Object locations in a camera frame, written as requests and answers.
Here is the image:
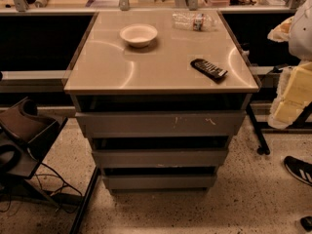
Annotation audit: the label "white paper bowl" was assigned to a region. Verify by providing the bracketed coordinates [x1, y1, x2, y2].
[120, 23, 158, 48]

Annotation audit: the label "grey top drawer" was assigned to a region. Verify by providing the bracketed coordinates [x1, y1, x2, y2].
[76, 110, 246, 138]

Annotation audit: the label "grey drawer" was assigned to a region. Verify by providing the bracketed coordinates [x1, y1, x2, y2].
[102, 175, 216, 190]
[92, 149, 228, 168]
[76, 110, 246, 138]

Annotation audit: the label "grey drawer cabinet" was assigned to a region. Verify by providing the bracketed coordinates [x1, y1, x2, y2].
[63, 9, 261, 195]

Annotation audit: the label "clear plastic water bottle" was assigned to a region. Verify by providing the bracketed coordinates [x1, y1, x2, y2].
[172, 12, 217, 32]

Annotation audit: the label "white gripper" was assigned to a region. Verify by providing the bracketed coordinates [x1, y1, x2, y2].
[267, 61, 312, 129]

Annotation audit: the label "grey bottom drawer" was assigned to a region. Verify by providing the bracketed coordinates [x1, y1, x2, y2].
[102, 175, 216, 190]

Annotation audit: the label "black snack bar packet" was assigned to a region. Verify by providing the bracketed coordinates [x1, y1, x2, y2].
[190, 58, 227, 81]

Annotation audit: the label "black sneaker with stripes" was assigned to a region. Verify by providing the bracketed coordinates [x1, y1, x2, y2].
[284, 156, 312, 186]

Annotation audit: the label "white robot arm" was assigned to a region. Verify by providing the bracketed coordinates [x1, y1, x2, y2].
[268, 0, 312, 129]

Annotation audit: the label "black floor cables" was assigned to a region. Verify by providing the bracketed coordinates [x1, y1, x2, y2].
[0, 162, 84, 215]

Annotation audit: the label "black table leg with caster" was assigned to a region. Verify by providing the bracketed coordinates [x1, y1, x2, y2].
[246, 105, 270, 155]

